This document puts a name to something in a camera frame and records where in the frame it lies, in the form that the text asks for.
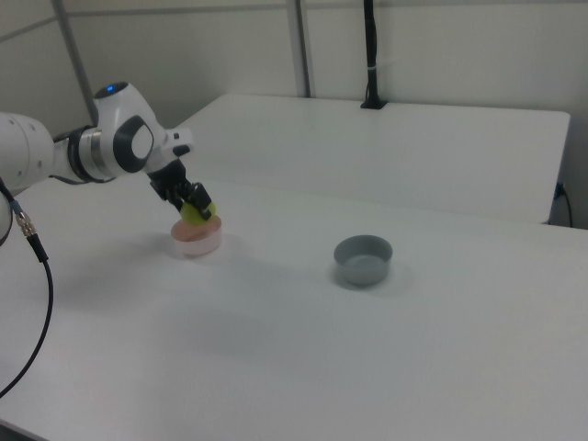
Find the grey bowl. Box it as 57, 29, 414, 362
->
333, 233, 394, 288

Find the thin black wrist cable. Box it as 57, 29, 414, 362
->
47, 171, 119, 187

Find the pink bowl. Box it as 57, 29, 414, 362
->
170, 214, 224, 257

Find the black wall cable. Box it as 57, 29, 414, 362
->
554, 182, 574, 227

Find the black camera pole with clamp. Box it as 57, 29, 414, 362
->
359, 0, 390, 110

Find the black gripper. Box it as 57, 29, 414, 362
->
147, 157, 214, 221

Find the thick black cable with connector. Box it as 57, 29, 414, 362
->
0, 177, 55, 401

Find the grey corner partition post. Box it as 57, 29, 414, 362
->
51, 0, 110, 144

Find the yellow-green ball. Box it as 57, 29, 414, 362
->
179, 199, 219, 227

